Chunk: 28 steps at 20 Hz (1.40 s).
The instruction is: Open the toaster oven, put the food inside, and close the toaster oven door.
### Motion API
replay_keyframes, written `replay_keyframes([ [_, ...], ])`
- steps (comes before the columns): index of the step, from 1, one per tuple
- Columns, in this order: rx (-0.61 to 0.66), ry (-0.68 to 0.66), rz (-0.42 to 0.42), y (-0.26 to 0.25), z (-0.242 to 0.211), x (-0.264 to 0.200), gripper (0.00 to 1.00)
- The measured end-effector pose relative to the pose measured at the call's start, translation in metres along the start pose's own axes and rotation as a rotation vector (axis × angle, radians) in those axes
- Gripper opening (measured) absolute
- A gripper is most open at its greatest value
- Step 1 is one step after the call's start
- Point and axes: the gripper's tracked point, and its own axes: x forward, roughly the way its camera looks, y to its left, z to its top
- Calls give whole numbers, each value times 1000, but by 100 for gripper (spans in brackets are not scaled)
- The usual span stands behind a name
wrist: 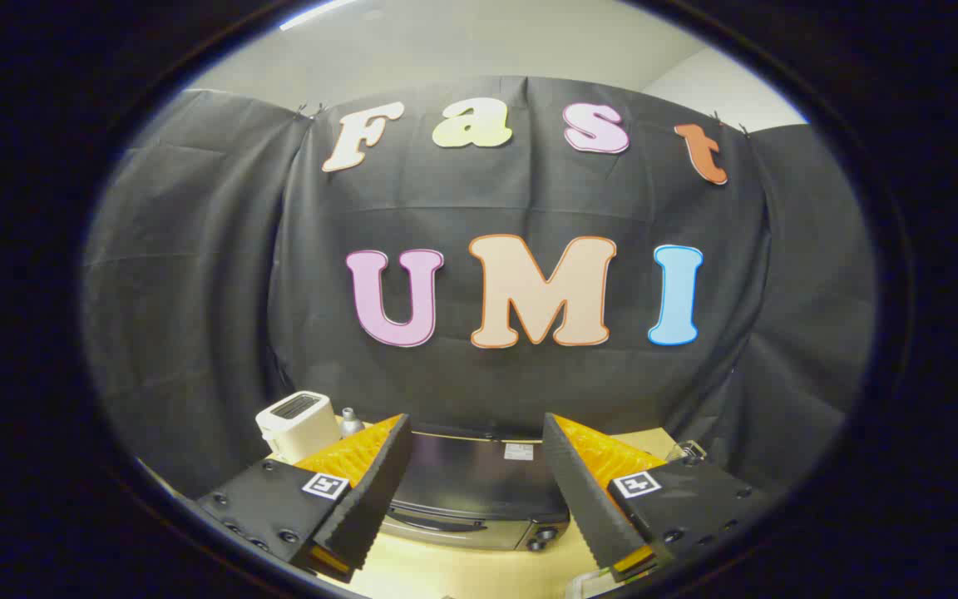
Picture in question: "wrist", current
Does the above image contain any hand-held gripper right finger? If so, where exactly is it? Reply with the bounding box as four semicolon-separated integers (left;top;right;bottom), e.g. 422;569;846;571
542;413;771;583

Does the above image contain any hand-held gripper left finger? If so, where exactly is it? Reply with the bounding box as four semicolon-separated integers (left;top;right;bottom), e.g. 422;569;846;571
196;413;413;583

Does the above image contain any black toaster oven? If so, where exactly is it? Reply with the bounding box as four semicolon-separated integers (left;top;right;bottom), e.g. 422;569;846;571
379;426;571;552

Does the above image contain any white slot toaster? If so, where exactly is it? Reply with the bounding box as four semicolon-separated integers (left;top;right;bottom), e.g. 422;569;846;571
255;390;341;464

